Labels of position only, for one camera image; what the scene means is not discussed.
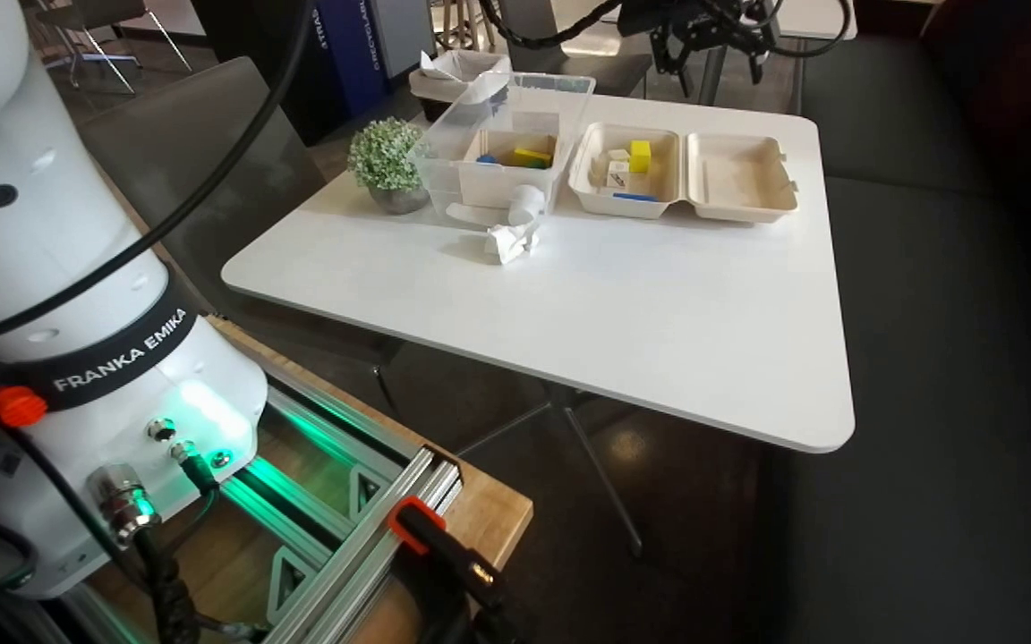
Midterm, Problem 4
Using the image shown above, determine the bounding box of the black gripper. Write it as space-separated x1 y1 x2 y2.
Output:
617 0 782 59

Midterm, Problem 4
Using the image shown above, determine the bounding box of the white paper clamshell box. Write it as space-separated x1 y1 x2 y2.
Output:
567 117 802 227

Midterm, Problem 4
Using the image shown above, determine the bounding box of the large yellow wooden brick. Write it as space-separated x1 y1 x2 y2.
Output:
508 142 558 171

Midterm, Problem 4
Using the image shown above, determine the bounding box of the light wooden toy box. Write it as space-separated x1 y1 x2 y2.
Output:
454 124 573 217

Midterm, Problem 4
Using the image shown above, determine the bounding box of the transparent plastic box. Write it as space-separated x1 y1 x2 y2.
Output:
412 66 603 214

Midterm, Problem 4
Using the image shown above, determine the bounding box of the white crumpled paper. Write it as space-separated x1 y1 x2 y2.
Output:
485 221 549 269

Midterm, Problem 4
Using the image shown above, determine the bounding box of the white background table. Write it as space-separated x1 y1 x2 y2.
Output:
592 0 860 108

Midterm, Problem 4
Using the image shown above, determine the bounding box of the black chair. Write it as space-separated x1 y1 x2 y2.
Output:
494 0 659 99

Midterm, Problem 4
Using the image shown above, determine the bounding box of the white toy piece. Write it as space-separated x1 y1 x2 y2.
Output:
592 145 637 198

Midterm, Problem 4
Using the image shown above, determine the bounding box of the white small bottle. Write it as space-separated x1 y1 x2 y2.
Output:
503 183 552 233

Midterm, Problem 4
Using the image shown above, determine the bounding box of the green potted plant ball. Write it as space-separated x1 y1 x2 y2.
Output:
347 115 435 217

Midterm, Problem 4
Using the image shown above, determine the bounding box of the dark blue cabinet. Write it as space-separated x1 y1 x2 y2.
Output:
191 0 437 145

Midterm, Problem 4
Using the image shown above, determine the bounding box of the dark sofa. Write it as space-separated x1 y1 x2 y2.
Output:
763 33 1031 644

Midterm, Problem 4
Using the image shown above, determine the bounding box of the grey upholstered chair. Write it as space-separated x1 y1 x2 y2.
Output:
67 53 329 314

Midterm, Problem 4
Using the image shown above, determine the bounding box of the wooden base board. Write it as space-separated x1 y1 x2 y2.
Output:
92 312 539 644

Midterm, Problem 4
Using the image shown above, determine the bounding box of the orange black bar clamp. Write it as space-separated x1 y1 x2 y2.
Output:
386 491 523 644

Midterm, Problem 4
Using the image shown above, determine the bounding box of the red emergency button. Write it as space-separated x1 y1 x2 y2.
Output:
0 382 55 437

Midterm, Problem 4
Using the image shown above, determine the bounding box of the metal table leg frame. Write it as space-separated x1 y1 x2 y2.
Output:
366 336 651 563

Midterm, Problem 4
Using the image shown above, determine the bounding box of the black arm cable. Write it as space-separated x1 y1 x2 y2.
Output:
0 0 320 351

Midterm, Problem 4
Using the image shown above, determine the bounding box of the metal frame chair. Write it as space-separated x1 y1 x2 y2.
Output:
26 0 201 97

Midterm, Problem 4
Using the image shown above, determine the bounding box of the aluminium profile frame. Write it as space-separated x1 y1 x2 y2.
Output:
61 380 467 644

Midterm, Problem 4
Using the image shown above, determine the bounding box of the black base cable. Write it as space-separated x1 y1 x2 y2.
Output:
0 362 226 644

